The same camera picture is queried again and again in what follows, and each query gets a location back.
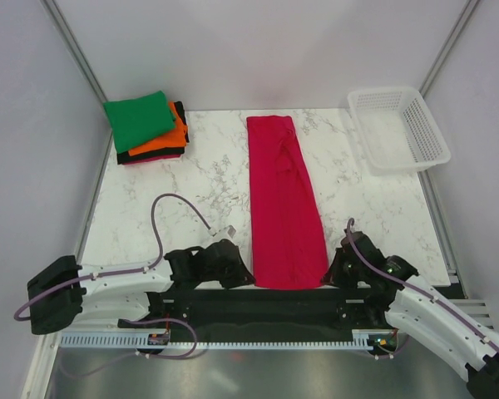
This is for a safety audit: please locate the red t-shirt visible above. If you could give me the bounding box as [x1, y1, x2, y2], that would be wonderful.
[246, 116, 329, 290]

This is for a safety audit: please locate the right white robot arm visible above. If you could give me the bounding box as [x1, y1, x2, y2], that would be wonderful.
[322, 244, 499, 398]

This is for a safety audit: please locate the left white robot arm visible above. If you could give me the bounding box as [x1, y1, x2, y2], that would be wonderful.
[27, 239, 255, 335]

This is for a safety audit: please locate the folded orange t-shirt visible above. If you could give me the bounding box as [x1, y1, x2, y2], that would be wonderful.
[128, 101, 189, 156]

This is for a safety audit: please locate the folded black t-shirt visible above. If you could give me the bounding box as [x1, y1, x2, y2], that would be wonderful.
[116, 100, 190, 166]

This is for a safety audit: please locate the white plastic basket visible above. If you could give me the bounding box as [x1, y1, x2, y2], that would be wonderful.
[347, 86, 451, 175]

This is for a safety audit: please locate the folded green t-shirt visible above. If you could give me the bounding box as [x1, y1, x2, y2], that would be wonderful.
[103, 91, 175, 153]

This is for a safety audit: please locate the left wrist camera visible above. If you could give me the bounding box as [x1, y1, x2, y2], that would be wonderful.
[204, 225, 238, 256]

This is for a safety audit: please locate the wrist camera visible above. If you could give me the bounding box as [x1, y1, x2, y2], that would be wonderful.
[204, 225, 238, 256]
[340, 231, 385, 265]

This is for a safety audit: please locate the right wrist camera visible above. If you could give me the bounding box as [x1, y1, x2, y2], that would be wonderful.
[340, 231, 385, 265]

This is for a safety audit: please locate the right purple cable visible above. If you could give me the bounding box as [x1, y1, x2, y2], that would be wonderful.
[343, 218, 499, 371]

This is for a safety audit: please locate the purple cable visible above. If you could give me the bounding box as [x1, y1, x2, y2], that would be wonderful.
[14, 194, 217, 323]
[343, 218, 499, 371]

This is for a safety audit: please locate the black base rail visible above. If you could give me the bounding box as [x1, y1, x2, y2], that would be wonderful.
[136, 288, 390, 343]

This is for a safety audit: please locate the white slotted cable duct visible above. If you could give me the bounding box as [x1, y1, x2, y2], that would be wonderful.
[59, 332, 388, 351]

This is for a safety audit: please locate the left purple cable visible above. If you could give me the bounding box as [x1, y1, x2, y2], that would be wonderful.
[14, 194, 217, 323]

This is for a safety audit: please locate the right aluminium frame post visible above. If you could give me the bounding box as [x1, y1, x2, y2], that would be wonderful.
[418, 0, 482, 98]

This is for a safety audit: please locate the aluminium frame post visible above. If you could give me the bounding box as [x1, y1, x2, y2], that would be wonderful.
[41, 0, 107, 103]
[418, 0, 482, 98]

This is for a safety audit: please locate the left aluminium frame post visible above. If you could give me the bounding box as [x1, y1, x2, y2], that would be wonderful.
[41, 0, 107, 103]

